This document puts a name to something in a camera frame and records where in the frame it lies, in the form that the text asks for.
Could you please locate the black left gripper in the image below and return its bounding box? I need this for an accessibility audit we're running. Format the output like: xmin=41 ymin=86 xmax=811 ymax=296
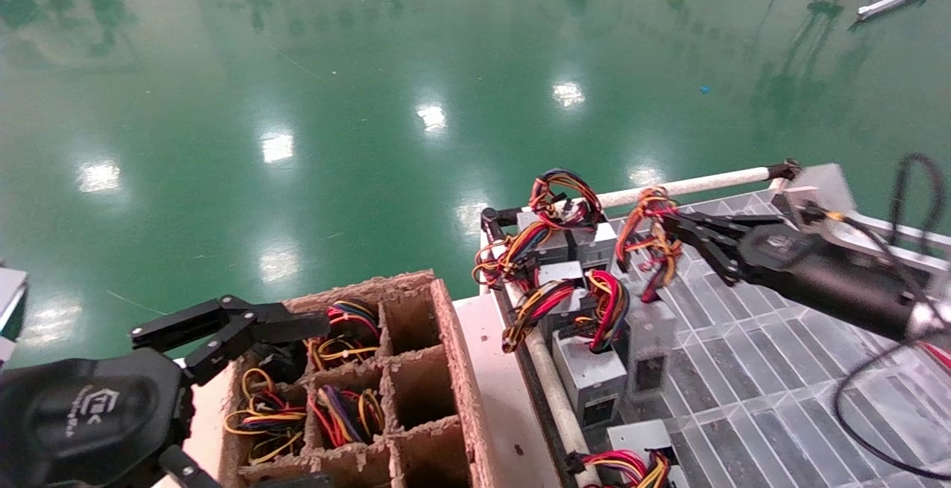
xmin=0 ymin=296 xmax=335 ymax=488

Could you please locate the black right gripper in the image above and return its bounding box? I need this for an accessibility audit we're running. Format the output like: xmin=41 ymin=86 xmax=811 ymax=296
xmin=663 ymin=209 xmax=938 ymax=342

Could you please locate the silver power supply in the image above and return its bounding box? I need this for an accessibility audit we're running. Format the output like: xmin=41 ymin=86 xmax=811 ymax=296
xmin=565 ymin=420 xmax=681 ymax=488
xmin=502 ymin=260 xmax=589 ymax=354
xmin=223 ymin=368 xmax=307 ymax=466
xmin=305 ymin=300 xmax=381 ymax=371
xmin=308 ymin=384 xmax=386 ymax=448
xmin=473 ymin=209 xmax=574 ymax=288
xmin=528 ymin=167 xmax=619 ymax=270
xmin=554 ymin=267 xmax=632 ymax=429
xmin=614 ymin=186 xmax=684 ymax=401

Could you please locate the clear plastic divider tray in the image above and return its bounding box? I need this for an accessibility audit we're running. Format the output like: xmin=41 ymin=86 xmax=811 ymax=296
xmin=606 ymin=189 xmax=951 ymax=488

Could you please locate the brown pulp cardboard tray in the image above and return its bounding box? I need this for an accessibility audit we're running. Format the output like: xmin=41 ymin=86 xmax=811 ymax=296
xmin=218 ymin=270 xmax=500 ymax=488

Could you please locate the grey white device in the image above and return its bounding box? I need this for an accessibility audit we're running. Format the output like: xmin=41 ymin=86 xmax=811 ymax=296
xmin=0 ymin=269 xmax=29 ymax=368

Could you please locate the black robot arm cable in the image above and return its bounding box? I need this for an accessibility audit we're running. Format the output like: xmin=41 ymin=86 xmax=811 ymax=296
xmin=888 ymin=152 xmax=950 ymax=244
xmin=832 ymin=338 xmax=951 ymax=483

